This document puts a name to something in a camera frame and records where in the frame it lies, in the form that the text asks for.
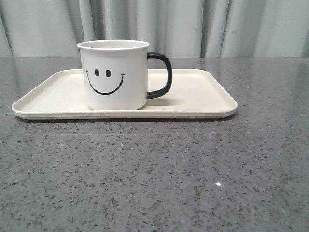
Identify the white smiley mug black handle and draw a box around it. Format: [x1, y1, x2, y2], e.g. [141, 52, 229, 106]
[77, 39, 173, 110]

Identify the grey-green pleated curtain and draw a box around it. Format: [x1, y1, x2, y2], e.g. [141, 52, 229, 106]
[0, 0, 309, 58]

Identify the cream rectangular plastic tray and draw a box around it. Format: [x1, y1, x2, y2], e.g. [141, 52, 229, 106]
[12, 69, 238, 120]

